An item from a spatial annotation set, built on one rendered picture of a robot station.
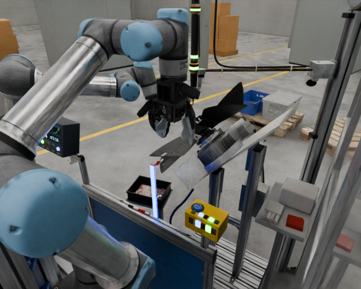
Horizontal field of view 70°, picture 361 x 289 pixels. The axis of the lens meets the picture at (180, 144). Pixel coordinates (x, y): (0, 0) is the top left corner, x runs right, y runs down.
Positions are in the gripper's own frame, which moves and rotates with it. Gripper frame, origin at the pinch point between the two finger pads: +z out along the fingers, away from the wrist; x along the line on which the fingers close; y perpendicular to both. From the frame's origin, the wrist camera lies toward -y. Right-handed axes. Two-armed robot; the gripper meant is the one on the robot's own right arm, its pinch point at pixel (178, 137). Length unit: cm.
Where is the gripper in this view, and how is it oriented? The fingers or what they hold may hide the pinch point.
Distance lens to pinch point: 80.2
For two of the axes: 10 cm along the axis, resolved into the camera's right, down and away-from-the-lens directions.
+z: 0.0, 8.6, 5.0
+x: 8.3, 2.8, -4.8
